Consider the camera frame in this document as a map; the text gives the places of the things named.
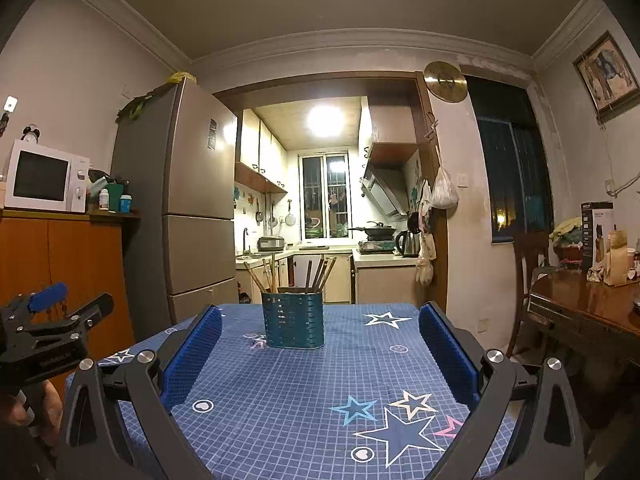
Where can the dark wooden side table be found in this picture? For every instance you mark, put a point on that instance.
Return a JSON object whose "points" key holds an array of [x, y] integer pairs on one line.
{"points": [[600, 324]]}

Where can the orange wooden cabinet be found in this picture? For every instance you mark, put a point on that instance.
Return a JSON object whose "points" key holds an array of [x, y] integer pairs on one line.
{"points": [[85, 252]]}

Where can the silver multi-door refrigerator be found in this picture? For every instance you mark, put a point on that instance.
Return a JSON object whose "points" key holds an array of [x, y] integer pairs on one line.
{"points": [[179, 167]]}

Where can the blue star patterned tablecloth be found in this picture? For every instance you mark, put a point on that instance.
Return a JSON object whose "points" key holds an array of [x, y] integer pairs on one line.
{"points": [[370, 404]]}

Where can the wooden chair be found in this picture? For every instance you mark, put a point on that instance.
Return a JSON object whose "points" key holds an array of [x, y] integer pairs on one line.
{"points": [[531, 252]]}

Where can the toaster oven on counter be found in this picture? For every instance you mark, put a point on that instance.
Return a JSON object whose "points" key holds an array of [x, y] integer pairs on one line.
{"points": [[270, 243]]}

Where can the framed wall picture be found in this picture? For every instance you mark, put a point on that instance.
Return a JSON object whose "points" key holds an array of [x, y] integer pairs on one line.
{"points": [[608, 78]]}

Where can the black product box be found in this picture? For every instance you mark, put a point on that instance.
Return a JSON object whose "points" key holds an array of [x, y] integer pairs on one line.
{"points": [[597, 222]]}

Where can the steel range hood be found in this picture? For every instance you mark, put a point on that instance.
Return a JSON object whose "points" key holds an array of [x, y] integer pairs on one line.
{"points": [[386, 190]]}

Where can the dark curtained window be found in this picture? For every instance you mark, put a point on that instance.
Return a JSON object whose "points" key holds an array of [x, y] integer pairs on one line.
{"points": [[516, 164]]}

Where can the gas stove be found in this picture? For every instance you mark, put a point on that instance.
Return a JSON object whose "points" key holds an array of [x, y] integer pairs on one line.
{"points": [[376, 247]]}

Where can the black wok on stove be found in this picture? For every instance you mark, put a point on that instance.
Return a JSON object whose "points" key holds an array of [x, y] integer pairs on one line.
{"points": [[376, 231]]}

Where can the teal perforated utensil holder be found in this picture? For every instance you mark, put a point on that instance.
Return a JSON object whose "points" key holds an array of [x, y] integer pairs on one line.
{"points": [[293, 320]]}

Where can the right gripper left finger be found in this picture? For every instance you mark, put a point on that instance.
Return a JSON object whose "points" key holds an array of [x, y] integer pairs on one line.
{"points": [[94, 440]]}

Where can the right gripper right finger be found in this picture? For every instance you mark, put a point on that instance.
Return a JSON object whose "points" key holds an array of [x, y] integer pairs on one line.
{"points": [[546, 442]]}

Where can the white microwave oven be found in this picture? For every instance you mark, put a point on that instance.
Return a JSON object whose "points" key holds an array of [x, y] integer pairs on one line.
{"points": [[41, 178]]}

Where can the steel electric kettle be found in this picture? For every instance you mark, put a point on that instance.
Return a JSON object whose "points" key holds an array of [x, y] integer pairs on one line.
{"points": [[408, 244]]}

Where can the kitchen window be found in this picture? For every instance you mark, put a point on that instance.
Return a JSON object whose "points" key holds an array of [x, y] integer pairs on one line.
{"points": [[325, 196]]}

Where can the white hanging plastic bag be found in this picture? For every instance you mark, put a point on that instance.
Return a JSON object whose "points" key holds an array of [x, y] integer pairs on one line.
{"points": [[444, 194]]}

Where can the round gold wall clock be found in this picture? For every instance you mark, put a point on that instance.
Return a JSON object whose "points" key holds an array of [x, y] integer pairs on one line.
{"points": [[445, 81]]}

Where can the left hand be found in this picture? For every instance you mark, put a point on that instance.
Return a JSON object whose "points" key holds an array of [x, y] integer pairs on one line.
{"points": [[21, 411]]}

